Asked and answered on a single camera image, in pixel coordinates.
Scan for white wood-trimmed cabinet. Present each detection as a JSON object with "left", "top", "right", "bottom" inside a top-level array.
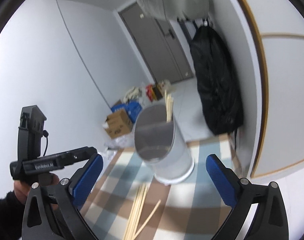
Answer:
[{"left": 226, "top": 0, "right": 304, "bottom": 179}]

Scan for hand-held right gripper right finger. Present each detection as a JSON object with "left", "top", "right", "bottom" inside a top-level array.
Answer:
[{"left": 206, "top": 154, "right": 290, "bottom": 240}]

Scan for pile of wooden chopsticks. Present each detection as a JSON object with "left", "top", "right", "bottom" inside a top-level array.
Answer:
[{"left": 124, "top": 183, "right": 149, "bottom": 240}]

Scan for checkered blue brown mat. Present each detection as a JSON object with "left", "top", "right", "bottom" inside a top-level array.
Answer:
[{"left": 77, "top": 132, "right": 245, "bottom": 240}]

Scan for black yellow paper bag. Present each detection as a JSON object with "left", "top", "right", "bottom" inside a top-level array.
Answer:
[{"left": 150, "top": 85, "right": 163, "bottom": 102}]

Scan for grey door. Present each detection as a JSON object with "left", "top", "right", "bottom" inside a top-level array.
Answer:
[{"left": 118, "top": 4, "right": 195, "bottom": 84}]

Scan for black metal frame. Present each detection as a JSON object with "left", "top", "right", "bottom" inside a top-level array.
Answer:
[{"left": 178, "top": 17, "right": 200, "bottom": 42}]

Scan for grey plastic mailer bags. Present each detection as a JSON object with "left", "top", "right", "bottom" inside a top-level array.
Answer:
[{"left": 103, "top": 136, "right": 136, "bottom": 155}]

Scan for person's left forearm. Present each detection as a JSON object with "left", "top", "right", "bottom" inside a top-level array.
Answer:
[{"left": 0, "top": 191, "right": 30, "bottom": 240}]

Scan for person's left hand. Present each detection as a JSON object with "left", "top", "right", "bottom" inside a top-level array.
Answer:
[{"left": 13, "top": 174, "right": 60, "bottom": 205}]

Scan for black backpack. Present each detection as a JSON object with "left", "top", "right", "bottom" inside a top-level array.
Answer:
[{"left": 189, "top": 25, "right": 244, "bottom": 137}]

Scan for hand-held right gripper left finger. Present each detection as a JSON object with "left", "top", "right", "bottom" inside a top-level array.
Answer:
[{"left": 22, "top": 153, "right": 104, "bottom": 240}]

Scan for blue cardboard box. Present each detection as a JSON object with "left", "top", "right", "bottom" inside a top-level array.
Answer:
[{"left": 111, "top": 100, "right": 142, "bottom": 124}]

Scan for white plastic utensil holder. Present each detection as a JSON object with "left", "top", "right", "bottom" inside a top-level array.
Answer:
[{"left": 133, "top": 105, "right": 195, "bottom": 184}]

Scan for brown cardboard box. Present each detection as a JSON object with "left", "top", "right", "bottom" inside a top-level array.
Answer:
[{"left": 106, "top": 109, "right": 133, "bottom": 139}]

